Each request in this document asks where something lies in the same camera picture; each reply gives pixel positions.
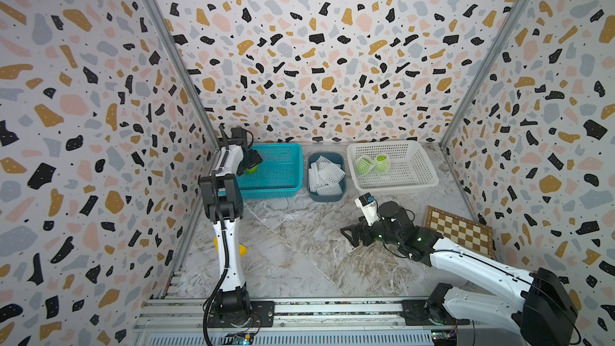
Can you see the wooden chessboard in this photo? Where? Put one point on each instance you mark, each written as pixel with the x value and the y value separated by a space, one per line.
pixel 471 235

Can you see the yellow triangular plastic block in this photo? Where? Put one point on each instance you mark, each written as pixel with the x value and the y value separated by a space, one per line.
pixel 242 249

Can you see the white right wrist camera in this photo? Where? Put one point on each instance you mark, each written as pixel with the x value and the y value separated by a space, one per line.
pixel 369 207

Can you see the green custard apple dark spots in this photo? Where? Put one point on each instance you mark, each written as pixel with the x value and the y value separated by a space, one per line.
pixel 252 170

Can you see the dark blue net bin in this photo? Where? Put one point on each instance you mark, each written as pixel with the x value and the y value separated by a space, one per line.
pixel 336 158

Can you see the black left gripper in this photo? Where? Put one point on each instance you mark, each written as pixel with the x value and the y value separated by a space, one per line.
pixel 255 158

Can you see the white foam nets pile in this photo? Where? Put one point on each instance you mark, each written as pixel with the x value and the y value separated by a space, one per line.
pixel 325 177

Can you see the aluminium corner post left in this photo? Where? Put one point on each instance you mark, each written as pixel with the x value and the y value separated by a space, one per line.
pixel 167 40

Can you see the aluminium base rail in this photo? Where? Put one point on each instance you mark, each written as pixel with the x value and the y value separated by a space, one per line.
pixel 312 321

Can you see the white plastic basket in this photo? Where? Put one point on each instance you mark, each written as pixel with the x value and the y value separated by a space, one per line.
pixel 390 167

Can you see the aluminium corner post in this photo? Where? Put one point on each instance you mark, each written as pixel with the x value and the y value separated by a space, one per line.
pixel 499 43
pixel 167 40

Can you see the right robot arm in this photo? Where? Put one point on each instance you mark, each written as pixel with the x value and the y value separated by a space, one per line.
pixel 533 305

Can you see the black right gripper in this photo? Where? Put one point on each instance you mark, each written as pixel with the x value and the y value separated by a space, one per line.
pixel 363 227

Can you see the aluminium corner post right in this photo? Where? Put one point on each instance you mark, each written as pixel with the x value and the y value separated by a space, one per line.
pixel 499 43

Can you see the teal plastic basket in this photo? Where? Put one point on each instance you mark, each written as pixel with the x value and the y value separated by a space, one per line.
pixel 280 175

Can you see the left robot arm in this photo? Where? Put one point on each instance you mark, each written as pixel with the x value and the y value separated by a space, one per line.
pixel 229 303

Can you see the white foam net sleeve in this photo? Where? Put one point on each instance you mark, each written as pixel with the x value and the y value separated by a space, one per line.
pixel 382 163
pixel 363 165

